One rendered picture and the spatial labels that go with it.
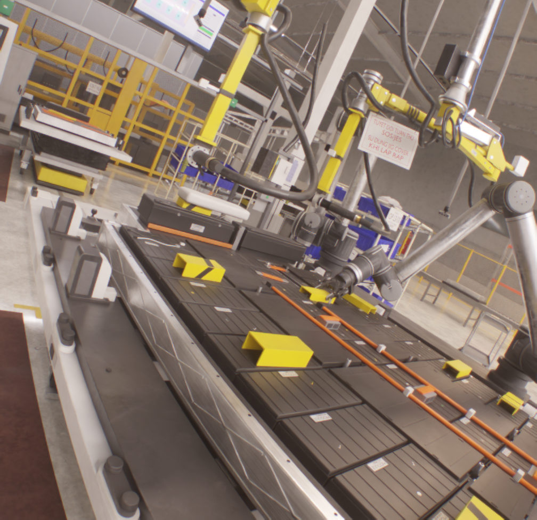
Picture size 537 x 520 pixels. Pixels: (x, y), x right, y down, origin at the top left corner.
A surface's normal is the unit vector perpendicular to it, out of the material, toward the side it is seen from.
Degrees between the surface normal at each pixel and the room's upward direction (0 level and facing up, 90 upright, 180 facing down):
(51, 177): 90
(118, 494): 0
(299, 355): 90
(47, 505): 0
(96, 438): 0
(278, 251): 90
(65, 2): 90
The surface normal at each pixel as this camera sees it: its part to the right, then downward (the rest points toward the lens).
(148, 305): -0.71, -0.20
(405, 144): 0.07, 0.21
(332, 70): 0.57, 0.39
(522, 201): -0.20, 0.09
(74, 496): 0.40, -0.90
